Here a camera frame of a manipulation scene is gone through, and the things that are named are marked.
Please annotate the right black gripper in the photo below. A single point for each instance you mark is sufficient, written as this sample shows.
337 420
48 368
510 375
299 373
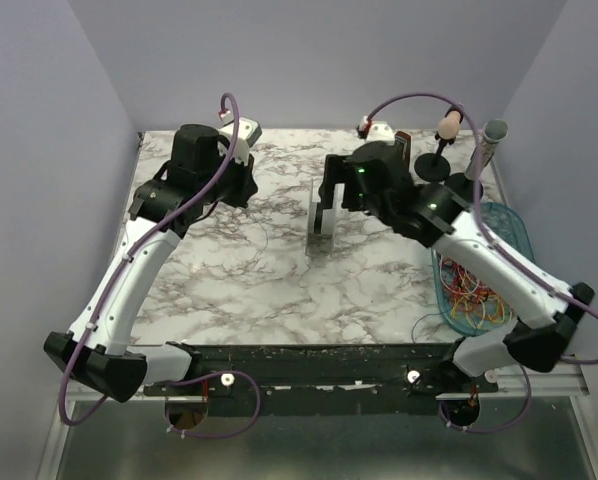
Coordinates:
332 176

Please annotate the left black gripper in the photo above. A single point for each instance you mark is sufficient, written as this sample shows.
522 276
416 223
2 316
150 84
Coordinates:
245 182

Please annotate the white perforated cable spool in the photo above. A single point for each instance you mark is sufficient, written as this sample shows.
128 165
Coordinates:
321 225

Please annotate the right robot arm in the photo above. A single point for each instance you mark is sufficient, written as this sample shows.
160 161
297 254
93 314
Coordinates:
548 311

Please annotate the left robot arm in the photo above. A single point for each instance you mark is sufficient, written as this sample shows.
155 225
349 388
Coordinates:
207 166

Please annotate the brown wooden metronome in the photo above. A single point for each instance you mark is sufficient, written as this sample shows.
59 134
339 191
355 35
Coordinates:
404 141

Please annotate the pink microphone on stand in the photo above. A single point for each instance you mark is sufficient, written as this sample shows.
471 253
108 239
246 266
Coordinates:
434 167

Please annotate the silver microphone on stand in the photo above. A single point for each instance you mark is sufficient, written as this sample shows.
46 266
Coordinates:
463 184

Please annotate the teal transparent plastic basin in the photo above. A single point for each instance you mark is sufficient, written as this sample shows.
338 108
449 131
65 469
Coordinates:
468 305

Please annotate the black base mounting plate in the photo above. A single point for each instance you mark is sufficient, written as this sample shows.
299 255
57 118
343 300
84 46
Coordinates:
325 380

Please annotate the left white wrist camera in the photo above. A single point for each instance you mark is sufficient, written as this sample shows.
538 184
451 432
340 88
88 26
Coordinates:
248 133

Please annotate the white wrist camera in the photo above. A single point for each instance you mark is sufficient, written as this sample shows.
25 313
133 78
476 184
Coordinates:
248 133
370 130

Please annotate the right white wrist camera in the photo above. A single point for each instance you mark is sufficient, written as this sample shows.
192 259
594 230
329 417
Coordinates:
370 130

